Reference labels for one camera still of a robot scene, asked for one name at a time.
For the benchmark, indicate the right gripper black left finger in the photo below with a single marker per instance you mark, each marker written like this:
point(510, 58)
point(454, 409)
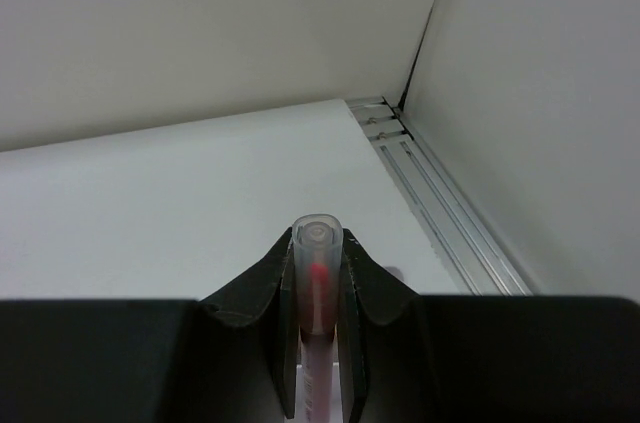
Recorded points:
point(230, 357)

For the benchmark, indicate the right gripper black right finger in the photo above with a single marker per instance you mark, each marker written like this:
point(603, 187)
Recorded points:
point(408, 357)

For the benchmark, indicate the pink highlighter pen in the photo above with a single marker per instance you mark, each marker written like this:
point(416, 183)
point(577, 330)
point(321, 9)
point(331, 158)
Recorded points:
point(317, 242)

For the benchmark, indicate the aluminium rail frame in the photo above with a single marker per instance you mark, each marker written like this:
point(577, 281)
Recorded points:
point(464, 245)

